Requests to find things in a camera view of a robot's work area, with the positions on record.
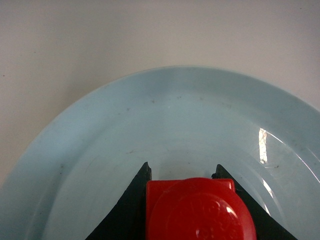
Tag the light blue plate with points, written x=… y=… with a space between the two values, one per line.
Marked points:
x=183 y=122

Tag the red toy block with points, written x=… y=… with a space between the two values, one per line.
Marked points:
x=196 y=209

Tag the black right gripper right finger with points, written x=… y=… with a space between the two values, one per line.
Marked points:
x=266 y=227

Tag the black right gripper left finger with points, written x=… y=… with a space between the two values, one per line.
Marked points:
x=127 y=219

